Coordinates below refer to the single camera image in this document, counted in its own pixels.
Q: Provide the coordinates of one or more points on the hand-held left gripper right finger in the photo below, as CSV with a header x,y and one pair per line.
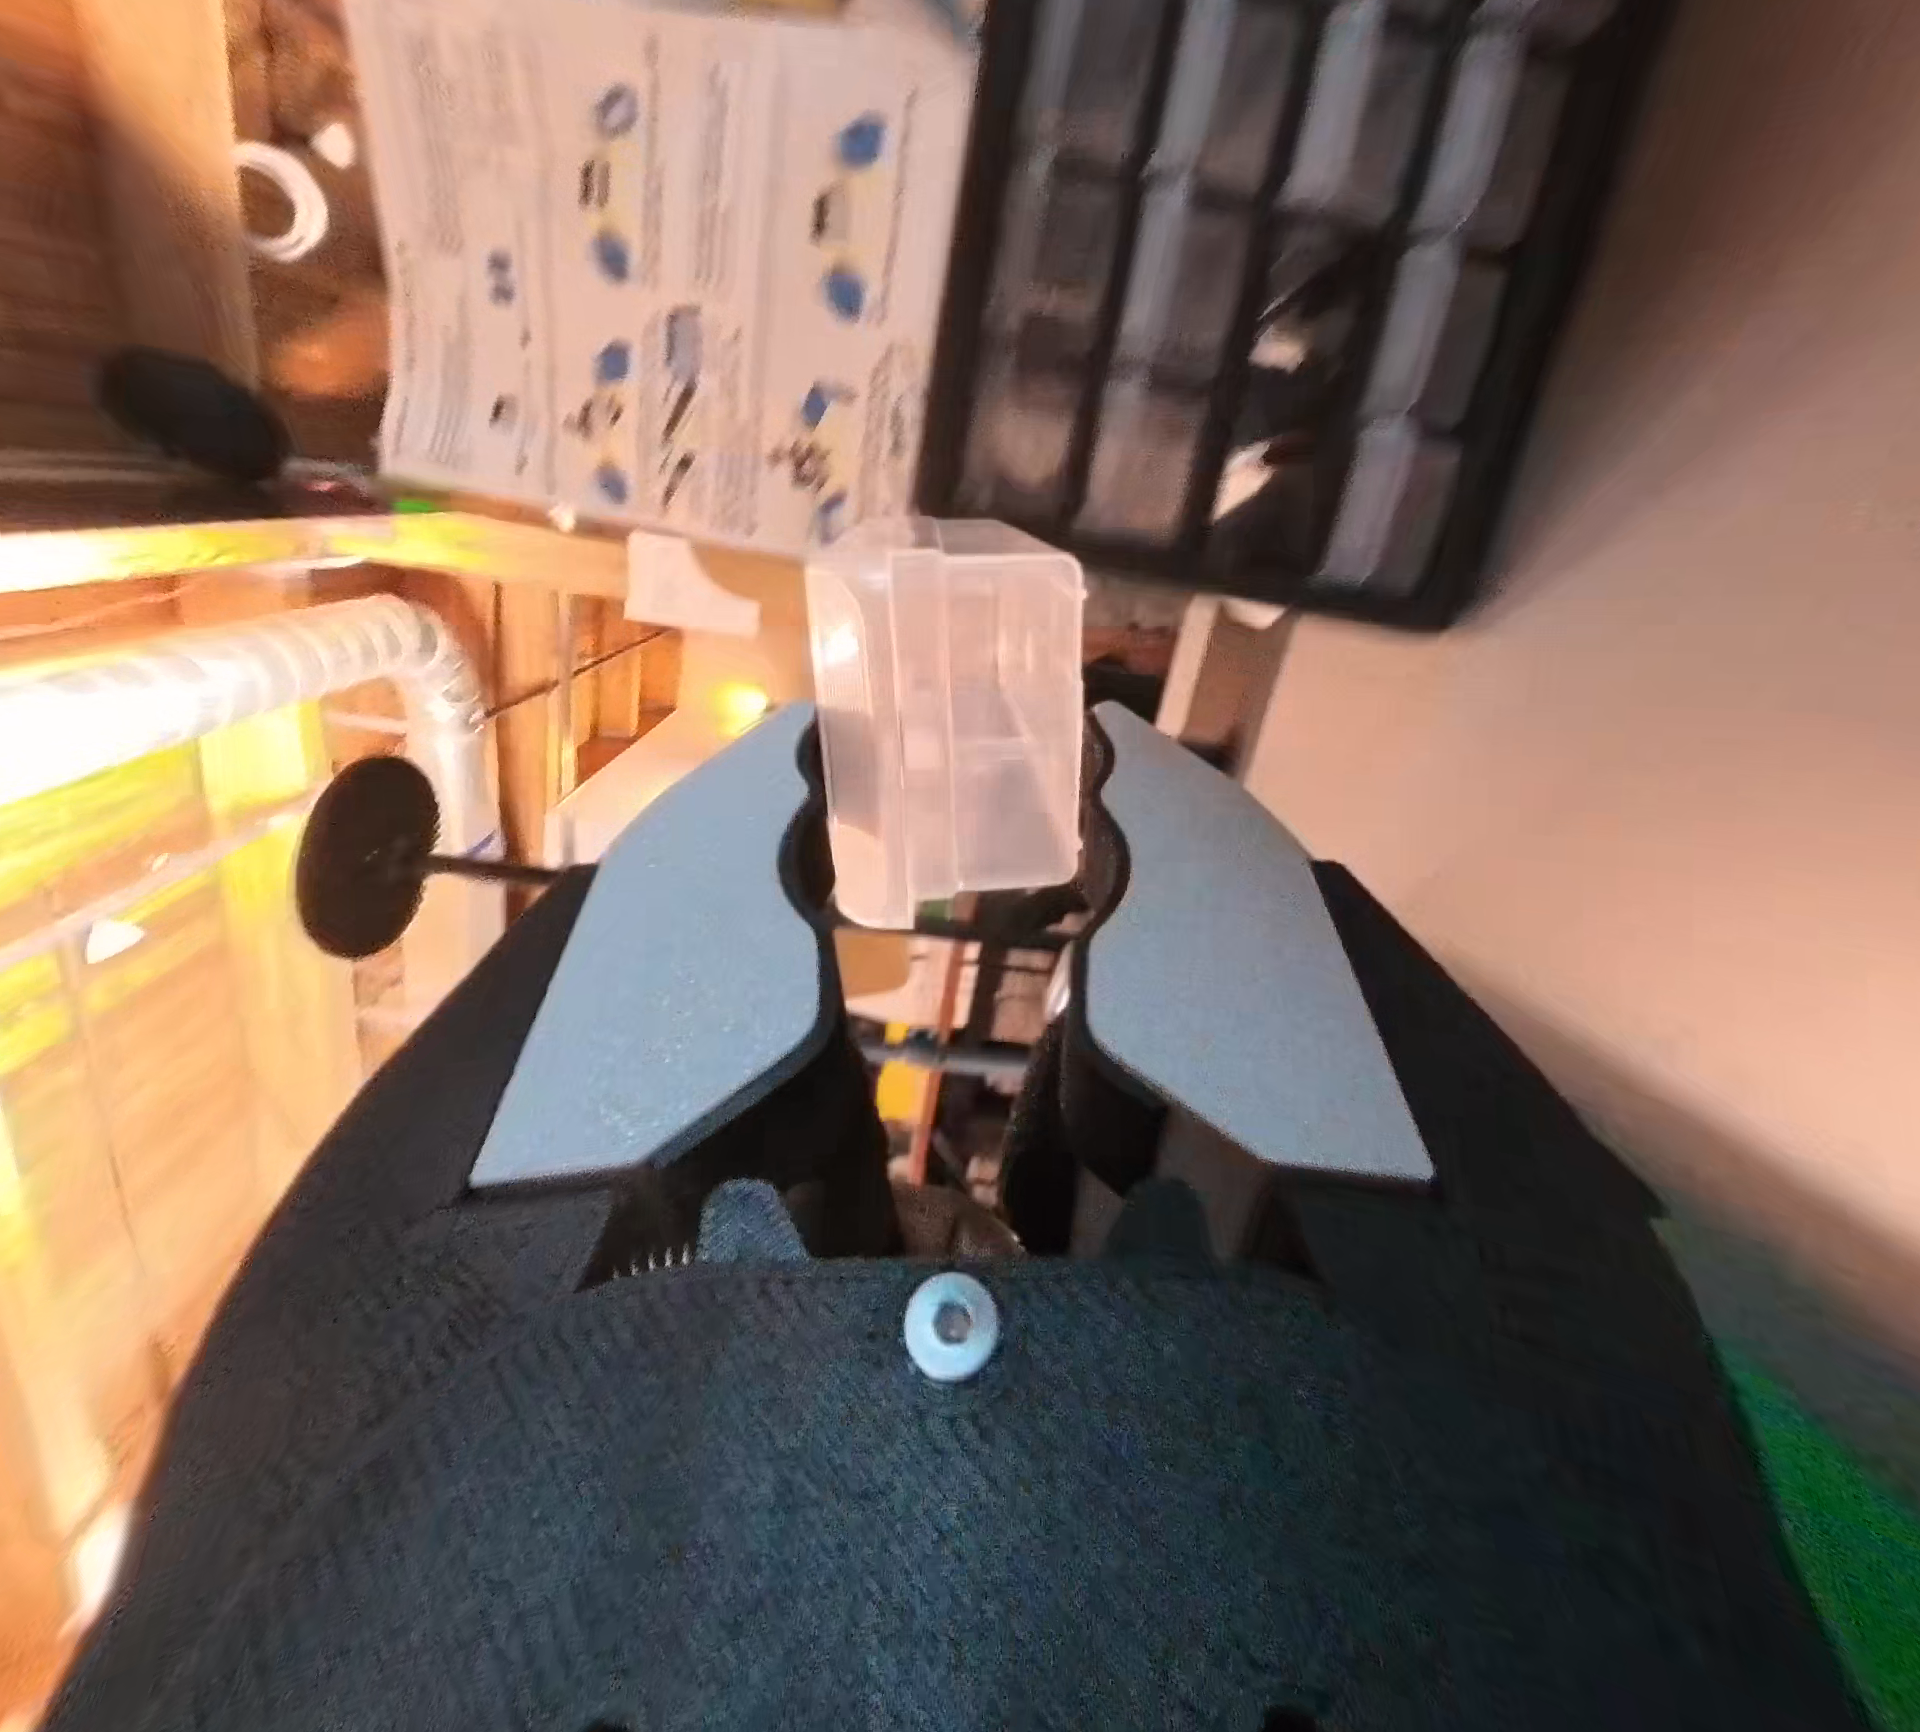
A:
x,y
1249,994

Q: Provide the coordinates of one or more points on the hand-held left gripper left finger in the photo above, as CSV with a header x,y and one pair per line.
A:
x,y
663,983

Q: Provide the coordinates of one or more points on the clear plastic drawer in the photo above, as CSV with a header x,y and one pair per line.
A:
x,y
946,729

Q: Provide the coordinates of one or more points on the green plastic bin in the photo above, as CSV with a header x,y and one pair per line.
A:
x,y
1831,1505

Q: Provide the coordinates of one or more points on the black drawer cabinet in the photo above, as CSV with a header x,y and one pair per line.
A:
x,y
972,266

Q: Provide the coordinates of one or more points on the group of clear drawers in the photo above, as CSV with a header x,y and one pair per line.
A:
x,y
1274,193

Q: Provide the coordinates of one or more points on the person's left hand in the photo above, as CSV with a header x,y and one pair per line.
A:
x,y
946,1216

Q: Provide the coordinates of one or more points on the black round disc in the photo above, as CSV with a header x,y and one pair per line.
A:
x,y
366,854

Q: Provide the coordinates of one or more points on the white instruction poster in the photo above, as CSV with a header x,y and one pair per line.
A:
x,y
645,266

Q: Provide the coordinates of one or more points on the silver ventilation duct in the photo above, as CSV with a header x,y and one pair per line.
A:
x,y
299,685

